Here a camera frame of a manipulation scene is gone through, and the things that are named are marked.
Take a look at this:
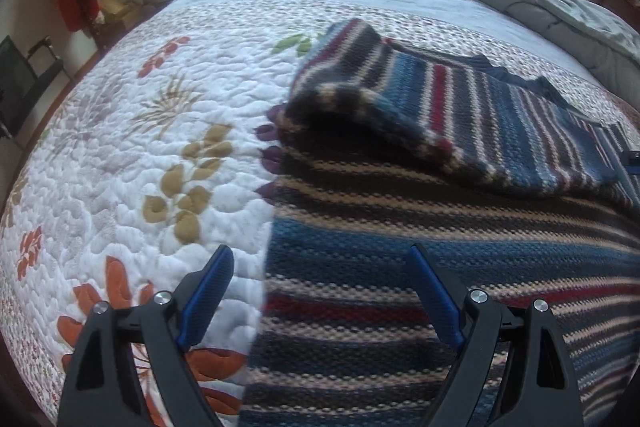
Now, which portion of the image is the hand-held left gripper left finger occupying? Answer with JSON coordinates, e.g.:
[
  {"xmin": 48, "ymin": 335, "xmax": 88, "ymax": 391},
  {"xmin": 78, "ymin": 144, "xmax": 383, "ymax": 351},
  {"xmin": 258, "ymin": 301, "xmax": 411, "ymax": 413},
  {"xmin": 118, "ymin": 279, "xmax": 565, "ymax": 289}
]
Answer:
[{"xmin": 56, "ymin": 245, "xmax": 236, "ymax": 427}]

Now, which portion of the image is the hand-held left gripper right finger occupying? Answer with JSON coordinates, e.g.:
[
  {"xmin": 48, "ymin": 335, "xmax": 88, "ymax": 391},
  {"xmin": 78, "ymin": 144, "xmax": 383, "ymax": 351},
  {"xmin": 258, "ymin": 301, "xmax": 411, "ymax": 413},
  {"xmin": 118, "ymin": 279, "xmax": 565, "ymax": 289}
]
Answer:
[{"xmin": 405, "ymin": 243, "xmax": 585, "ymax": 427}]

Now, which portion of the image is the striped knitted sweater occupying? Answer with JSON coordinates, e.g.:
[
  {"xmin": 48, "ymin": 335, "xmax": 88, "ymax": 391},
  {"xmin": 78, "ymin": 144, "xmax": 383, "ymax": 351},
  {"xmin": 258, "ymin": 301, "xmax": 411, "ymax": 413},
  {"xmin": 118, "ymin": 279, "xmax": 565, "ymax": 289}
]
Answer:
[{"xmin": 239, "ymin": 18, "xmax": 640, "ymax": 427}]

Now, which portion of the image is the floral quilted bedspread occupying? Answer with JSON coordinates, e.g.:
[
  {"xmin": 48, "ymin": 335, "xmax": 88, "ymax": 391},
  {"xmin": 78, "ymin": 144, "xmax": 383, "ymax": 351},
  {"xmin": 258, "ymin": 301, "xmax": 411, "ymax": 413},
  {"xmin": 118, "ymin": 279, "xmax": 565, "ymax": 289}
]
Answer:
[{"xmin": 0, "ymin": 0, "xmax": 640, "ymax": 427}]

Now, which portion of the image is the black chair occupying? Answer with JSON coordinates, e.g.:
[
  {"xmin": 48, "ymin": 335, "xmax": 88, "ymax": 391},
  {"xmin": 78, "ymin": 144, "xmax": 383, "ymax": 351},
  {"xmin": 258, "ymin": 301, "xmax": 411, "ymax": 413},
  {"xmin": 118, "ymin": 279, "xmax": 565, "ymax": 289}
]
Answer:
[{"xmin": 0, "ymin": 35, "xmax": 64, "ymax": 148}]

